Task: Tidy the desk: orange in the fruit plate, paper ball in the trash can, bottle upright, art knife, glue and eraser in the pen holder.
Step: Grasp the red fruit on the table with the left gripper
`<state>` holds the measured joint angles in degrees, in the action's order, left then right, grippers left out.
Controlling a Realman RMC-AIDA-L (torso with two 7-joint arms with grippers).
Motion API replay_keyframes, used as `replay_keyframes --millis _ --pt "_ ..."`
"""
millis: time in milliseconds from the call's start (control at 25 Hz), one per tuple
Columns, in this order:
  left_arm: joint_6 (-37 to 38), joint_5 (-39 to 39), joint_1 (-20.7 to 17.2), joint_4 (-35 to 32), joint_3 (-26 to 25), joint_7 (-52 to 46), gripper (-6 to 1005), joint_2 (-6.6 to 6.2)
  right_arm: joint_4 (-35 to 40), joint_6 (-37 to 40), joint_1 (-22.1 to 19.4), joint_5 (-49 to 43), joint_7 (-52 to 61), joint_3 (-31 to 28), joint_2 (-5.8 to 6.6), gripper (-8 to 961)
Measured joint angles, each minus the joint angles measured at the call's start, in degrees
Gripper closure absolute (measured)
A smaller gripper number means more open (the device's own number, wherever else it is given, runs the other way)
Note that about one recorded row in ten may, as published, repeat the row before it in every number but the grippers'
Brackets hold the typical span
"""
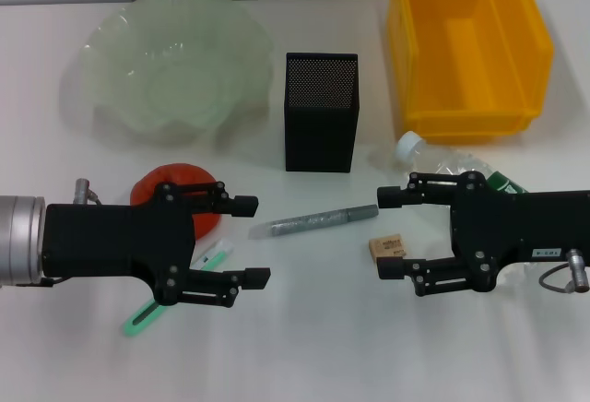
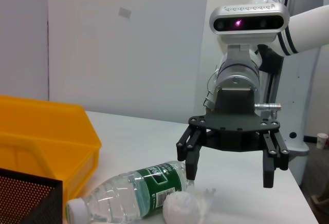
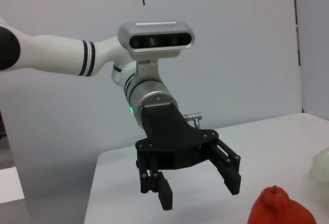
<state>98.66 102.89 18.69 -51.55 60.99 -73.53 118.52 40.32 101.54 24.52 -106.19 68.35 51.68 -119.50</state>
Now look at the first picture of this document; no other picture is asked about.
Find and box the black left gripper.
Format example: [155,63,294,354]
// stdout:
[42,181,271,309]

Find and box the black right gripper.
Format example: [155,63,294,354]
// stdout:
[376,171,590,297]

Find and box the clear plastic water bottle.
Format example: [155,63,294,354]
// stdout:
[395,131,531,195]

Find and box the red apple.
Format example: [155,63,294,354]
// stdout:
[130,163,222,241]

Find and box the tan eraser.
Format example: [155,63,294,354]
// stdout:
[367,231,407,265]

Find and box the grey pen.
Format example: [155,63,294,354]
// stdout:
[248,205,380,241]

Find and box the green utility knife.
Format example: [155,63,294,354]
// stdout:
[122,241,235,338]

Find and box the black mesh pen holder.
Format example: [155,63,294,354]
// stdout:
[284,52,360,173]

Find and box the green glass fruit plate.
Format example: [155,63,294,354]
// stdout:
[62,0,273,148]

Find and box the left gripper metal connector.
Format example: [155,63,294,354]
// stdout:
[73,178,105,205]

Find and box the yellow plastic bin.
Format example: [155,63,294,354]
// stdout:
[385,0,554,145]

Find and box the right gripper connector cable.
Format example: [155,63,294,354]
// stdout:
[538,249,590,293]

